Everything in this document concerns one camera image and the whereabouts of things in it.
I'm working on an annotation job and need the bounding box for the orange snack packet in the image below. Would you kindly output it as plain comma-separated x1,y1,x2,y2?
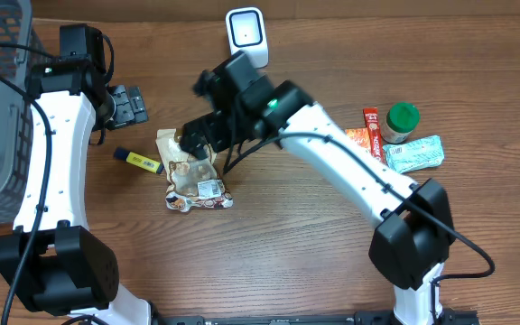
345,128,371,153

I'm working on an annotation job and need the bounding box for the grey plastic mesh basket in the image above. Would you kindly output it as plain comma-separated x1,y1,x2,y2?
0,0,45,224

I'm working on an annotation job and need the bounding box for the red white snack bar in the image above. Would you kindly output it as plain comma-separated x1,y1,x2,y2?
363,107,385,163

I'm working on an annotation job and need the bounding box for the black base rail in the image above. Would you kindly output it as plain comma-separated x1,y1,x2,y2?
151,311,482,325

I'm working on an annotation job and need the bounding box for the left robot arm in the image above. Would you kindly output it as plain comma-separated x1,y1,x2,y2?
0,24,158,324

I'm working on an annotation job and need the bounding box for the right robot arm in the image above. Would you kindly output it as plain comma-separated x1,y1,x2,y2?
181,51,455,324

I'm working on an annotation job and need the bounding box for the white barcode scanner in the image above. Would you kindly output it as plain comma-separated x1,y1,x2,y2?
225,6,269,69

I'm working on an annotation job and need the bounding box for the brown white snack pouch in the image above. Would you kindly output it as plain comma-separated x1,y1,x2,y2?
155,129,234,213

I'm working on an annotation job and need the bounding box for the grey tape roll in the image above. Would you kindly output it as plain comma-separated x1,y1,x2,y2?
381,102,420,144

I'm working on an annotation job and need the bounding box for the teal white tissue pack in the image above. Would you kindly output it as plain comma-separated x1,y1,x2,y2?
383,135,445,173

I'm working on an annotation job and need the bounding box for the yellow glue stick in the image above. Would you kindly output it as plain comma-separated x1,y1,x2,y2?
113,147,164,174

